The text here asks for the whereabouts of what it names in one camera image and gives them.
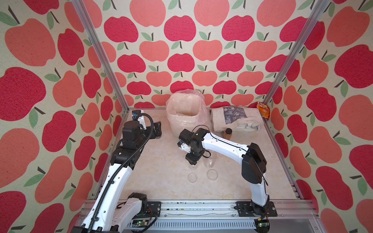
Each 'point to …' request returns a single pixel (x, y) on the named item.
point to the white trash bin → (185, 111)
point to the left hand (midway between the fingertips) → (154, 125)
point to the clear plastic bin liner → (186, 109)
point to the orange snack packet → (264, 109)
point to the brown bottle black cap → (228, 133)
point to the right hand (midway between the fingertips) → (194, 161)
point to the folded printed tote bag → (236, 118)
